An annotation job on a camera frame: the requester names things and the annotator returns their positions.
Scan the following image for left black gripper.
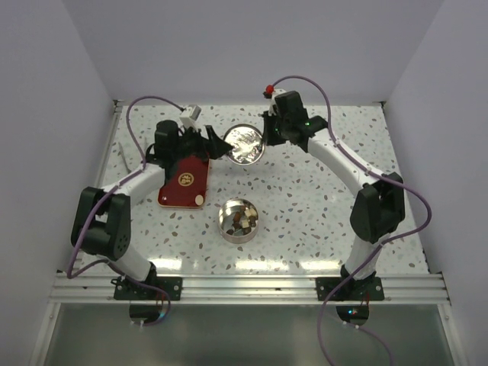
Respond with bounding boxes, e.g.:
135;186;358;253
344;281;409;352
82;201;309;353
172;124;232;162

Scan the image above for round silver tin lid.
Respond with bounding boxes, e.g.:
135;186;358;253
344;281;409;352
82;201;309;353
223;124;265;166

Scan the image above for metal serving tongs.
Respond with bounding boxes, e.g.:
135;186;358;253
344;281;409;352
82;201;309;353
117;142;131;174

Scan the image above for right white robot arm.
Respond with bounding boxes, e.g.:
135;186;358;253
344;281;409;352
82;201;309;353
262;85;406;300

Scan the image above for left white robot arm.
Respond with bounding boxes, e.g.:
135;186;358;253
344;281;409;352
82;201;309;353
66;120;233;300

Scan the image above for round cream chocolate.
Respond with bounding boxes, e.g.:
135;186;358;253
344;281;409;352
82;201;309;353
195;195;204;205

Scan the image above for round silver tin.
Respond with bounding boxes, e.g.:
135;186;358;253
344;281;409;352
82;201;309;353
217;198;259;244

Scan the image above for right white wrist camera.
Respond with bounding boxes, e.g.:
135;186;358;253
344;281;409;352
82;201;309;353
263;85;286;116

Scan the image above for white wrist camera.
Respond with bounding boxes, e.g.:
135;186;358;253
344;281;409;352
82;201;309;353
179;104;201;130
263;85;286;116

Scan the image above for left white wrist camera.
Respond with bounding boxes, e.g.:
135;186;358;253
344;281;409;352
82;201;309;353
179;104;201;130

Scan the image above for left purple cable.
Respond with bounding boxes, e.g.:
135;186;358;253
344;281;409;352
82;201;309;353
66;95;186;280

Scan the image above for left black base bracket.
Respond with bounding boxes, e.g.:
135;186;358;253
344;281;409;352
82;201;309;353
111;276;183;301

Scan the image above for black base bracket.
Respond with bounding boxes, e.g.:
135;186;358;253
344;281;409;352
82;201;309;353
315;276;385;302
111;276;183;301

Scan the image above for right black base bracket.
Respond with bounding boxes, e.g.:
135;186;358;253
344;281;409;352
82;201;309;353
315;276;385;302

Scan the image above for aluminium front rail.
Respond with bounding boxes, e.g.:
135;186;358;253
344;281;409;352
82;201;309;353
48;274;450;305

